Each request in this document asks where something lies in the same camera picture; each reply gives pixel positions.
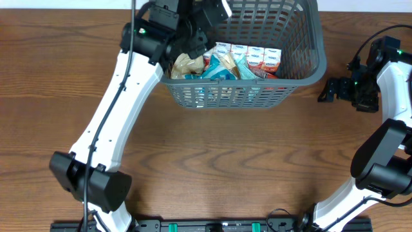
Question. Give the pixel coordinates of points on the blue white snack packet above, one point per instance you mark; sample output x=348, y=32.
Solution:
x=217, y=71

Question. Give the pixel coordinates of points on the cream snack pouch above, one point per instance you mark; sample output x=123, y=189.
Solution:
x=184, y=65

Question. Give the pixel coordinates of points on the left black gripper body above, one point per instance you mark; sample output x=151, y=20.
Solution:
x=187, y=41

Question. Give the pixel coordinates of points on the multipack tissue packets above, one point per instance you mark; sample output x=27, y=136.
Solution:
x=267, y=59

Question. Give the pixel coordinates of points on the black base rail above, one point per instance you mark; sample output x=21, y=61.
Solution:
x=278, y=224

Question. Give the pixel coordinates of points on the orange long biscuit pack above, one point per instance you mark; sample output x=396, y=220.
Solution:
x=259, y=73

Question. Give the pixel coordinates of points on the mint green wipes pack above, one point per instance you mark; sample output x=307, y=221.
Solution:
x=247, y=76

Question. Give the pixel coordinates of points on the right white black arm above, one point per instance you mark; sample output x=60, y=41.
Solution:
x=377, y=174

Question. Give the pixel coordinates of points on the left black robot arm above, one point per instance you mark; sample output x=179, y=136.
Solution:
x=158, y=32

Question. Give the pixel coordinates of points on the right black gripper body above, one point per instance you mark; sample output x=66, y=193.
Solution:
x=362, y=92

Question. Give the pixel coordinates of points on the brown beige snack pouch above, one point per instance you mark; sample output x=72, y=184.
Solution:
x=230, y=64

